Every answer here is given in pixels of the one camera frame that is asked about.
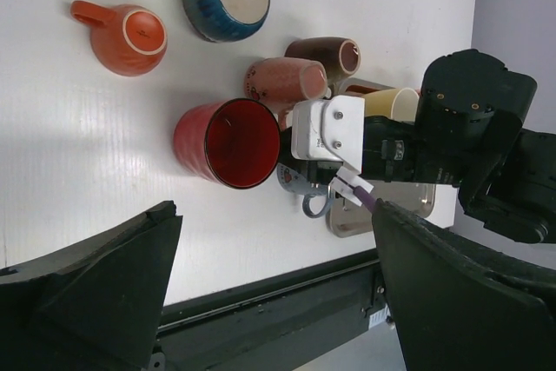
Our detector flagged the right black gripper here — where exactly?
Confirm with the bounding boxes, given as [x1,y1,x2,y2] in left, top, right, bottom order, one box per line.
[280,116,420,184]

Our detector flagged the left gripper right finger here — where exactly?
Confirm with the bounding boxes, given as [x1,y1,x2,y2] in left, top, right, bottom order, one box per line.
[372,200,555,370]

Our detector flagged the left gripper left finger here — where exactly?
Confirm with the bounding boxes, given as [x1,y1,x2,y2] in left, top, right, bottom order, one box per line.
[1,201,182,370]

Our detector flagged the yellow mug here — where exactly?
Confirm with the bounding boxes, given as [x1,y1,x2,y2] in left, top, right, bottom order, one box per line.
[363,88,420,123]

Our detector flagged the grey-blue mug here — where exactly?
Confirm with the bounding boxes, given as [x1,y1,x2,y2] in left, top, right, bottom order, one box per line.
[276,163,334,219]

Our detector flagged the red mug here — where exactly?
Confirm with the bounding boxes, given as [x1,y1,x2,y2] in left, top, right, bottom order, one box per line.
[173,98,281,189]

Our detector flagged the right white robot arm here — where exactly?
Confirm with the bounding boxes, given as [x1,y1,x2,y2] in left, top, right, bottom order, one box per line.
[277,50,555,244]

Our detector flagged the brown striped mug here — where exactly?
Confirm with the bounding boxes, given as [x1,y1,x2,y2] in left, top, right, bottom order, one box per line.
[285,36,361,84]

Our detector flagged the pink mug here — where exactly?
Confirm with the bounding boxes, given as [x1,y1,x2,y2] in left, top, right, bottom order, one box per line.
[243,57,328,114]

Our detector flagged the steel baking tray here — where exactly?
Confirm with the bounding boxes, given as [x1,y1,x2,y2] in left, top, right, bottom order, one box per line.
[324,182,437,238]

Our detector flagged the small orange cup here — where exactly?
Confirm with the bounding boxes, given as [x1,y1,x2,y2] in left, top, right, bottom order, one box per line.
[70,0,169,76]

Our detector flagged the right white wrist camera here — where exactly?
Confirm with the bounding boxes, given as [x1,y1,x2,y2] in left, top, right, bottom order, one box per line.
[291,95,365,174]

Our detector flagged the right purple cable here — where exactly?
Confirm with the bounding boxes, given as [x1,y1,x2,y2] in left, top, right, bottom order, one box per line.
[332,170,383,214]

